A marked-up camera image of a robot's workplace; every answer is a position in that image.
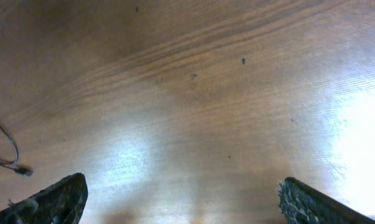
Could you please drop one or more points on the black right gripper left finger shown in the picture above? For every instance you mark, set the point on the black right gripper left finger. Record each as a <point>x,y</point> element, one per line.
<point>62,202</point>

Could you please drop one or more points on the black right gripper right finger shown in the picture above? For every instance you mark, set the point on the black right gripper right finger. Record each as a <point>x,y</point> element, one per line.
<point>302,204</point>

